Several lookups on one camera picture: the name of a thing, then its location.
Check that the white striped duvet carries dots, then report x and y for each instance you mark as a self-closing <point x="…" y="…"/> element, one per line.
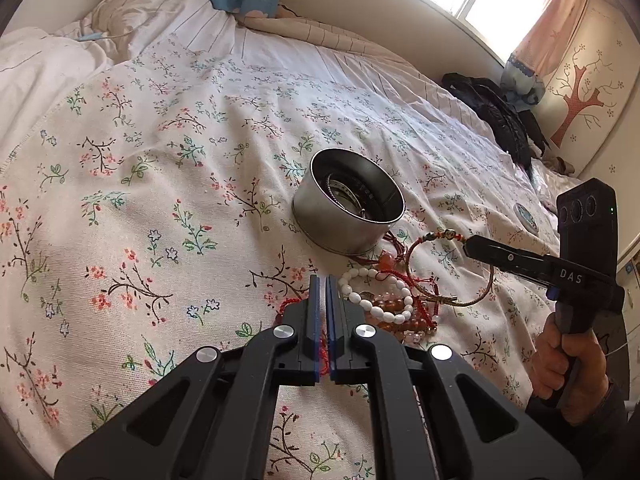
<point x="165" y="15"/>

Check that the floral printed cloth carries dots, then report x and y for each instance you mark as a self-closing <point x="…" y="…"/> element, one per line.
<point x="165" y="210"/>

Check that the pink curtain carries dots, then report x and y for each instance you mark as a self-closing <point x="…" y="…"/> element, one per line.
<point x="555" y="15"/>

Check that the person's right hand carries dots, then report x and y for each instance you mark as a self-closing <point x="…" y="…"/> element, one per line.
<point x="592" y="365"/>

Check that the light blue curtain tieback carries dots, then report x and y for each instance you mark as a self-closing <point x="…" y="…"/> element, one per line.
<point x="520" y="82"/>

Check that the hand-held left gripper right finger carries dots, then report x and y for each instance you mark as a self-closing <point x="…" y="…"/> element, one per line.
<point x="332" y="310"/>

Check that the beige striped blanket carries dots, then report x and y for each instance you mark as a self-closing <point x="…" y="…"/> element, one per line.
<point x="320" y="35"/>

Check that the person's right forearm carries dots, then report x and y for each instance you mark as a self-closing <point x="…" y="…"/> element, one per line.
<point x="585" y="430"/>

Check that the round metal tin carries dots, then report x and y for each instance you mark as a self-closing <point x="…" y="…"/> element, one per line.
<point x="320" y="210"/>

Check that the black jacket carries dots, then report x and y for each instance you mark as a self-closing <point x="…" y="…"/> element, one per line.
<point x="495" y="110"/>

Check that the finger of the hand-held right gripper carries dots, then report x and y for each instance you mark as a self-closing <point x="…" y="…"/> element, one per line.
<point x="510" y="257"/>

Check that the tree wall decal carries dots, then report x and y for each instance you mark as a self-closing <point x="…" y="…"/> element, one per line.
<point x="580" y="95"/>

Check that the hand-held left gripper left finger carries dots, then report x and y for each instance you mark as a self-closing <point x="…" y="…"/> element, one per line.
<point x="314" y="310"/>

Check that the round blue badge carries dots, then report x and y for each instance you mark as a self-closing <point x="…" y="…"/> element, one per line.
<point x="526" y="216"/>

